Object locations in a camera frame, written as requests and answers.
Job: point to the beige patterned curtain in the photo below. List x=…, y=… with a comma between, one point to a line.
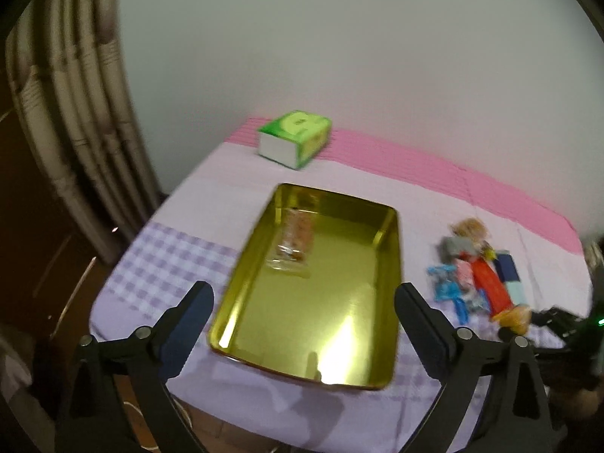
x=67, y=77

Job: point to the small yellow wrapped candy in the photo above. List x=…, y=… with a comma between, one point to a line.
x=488, y=252

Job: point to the pink candy packet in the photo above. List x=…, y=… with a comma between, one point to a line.
x=465, y=275

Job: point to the clear wrapped peanut brittle bar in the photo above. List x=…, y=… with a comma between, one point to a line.
x=293, y=243

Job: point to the green tissue pack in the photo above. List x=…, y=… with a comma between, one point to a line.
x=293, y=140

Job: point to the red snack packet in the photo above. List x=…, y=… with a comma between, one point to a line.
x=485, y=278

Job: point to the blue dark cookie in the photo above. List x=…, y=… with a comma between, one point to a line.
x=444, y=281

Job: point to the navy and teal snack bar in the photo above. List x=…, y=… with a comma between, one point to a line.
x=508, y=274

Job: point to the orange snack packet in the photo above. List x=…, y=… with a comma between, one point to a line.
x=517, y=319

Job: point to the gold metal tray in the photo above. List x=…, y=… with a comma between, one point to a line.
x=337, y=326

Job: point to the grey wrapped snack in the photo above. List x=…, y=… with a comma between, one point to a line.
x=457, y=247

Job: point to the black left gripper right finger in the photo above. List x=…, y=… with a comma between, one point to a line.
x=514, y=416

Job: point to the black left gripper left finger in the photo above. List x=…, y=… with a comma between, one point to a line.
x=149, y=357

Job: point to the clear bag brown snack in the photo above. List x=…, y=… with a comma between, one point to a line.
x=472, y=228

